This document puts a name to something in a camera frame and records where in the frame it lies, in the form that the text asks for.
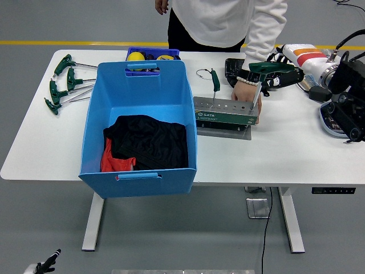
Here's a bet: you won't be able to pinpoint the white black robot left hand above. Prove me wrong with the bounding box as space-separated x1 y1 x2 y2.
23 248 62 274

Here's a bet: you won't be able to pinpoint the person's left hand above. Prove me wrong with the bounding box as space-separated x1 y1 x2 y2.
230 80 263 124

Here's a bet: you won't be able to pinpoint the person's right hand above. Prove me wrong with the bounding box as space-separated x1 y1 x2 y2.
155 0 169 15

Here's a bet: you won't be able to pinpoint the thin green T-handle wrench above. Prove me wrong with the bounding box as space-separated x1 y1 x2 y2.
210 67 221 109

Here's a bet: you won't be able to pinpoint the green grey wrench holder stand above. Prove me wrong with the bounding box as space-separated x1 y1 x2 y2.
193 96 262 140

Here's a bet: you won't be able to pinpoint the large green T-handle wrench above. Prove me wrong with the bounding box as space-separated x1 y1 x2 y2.
248 62 296 114

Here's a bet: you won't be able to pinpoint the large blue plastic box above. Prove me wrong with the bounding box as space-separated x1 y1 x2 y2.
78 59 198 200

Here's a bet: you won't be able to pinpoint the black plastic tray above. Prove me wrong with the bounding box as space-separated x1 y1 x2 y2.
224 58 271 97

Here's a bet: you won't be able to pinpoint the small dark blue bin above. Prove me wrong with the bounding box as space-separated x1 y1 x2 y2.
125 47 181 78

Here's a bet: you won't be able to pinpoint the white table leg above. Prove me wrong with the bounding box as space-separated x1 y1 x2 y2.
82 191 106 252
278 187 306 254

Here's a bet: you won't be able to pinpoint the yellow ball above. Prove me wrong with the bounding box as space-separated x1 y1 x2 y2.
127 51 147 62

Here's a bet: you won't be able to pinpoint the person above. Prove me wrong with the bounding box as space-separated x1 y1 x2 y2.
155 0 289 124

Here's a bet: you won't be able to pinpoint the resistor tape bundle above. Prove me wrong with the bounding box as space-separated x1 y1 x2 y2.
301 73 319 91

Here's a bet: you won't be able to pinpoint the black power adapter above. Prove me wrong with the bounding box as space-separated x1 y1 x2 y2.
308 85 333 103

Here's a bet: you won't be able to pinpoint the light blue bowl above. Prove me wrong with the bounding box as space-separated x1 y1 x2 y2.
319 101 351 139

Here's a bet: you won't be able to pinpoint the dark electronic parts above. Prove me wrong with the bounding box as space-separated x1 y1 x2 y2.
327 114 346 134

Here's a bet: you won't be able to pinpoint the black cloth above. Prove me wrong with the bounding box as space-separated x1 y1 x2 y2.
103 114 189 171

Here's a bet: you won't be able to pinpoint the orange cloth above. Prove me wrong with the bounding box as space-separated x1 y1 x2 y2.
100 138 137 173

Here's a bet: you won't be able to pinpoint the metal floor plate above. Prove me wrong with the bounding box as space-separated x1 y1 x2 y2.
246 198 271 219

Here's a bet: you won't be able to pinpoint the black table control panel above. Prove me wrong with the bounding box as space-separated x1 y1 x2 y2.
311 187 356 195

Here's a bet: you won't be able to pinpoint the white bead bracelet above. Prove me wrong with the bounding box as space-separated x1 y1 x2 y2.
236 75 259 86

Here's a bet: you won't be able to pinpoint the thin wire loop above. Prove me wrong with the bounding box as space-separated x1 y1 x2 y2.
196 69 213 81

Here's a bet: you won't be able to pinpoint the green T-handle hex wrench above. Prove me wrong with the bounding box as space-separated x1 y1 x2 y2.
66 67 97 92
52 54 99 77
48 79 95 105
43 96 92 116

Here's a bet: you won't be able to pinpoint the black looped cable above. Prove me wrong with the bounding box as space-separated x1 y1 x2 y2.
332 0 365 14

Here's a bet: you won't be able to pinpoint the black floor cable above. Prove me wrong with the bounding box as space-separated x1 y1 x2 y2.
261 187 274 274

